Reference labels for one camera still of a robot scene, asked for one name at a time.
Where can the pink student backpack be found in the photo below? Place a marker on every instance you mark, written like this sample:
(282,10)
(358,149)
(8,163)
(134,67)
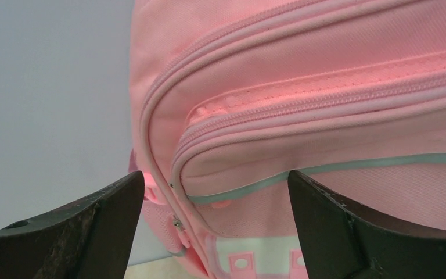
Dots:
(229,97)

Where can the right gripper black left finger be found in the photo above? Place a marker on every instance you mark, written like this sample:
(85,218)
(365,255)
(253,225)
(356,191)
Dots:
(91,237)

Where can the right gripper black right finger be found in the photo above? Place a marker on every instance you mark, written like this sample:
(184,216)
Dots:
(342,238)

